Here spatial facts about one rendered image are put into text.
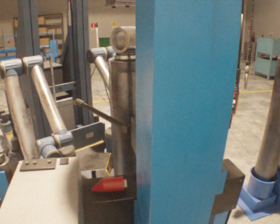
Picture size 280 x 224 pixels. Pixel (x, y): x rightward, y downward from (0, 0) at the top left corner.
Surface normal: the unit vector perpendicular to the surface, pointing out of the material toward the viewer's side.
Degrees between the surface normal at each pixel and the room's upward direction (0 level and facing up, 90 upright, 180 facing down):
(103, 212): 90
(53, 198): 0
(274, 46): 90
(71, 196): 0
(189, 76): 90
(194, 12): 90
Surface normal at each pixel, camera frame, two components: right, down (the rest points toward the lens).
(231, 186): 0.22, 0.36
